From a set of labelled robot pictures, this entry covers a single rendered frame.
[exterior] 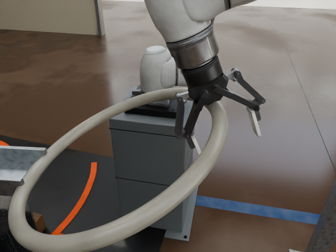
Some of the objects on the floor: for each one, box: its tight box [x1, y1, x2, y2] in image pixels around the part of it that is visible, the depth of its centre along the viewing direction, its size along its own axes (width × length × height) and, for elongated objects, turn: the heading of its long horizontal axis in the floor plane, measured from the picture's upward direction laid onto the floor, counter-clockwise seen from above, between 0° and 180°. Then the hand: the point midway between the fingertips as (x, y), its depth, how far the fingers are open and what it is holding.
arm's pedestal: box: [109, 87, 199, 242], centre depth 182 cm, size 50×50×80 cm
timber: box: [33, 212, 47, 233], centre depth 181 cm, size 30×12×12 cm, turn 73°
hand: (228, 142), depth 66 cm, fingers open, 13 cm apart
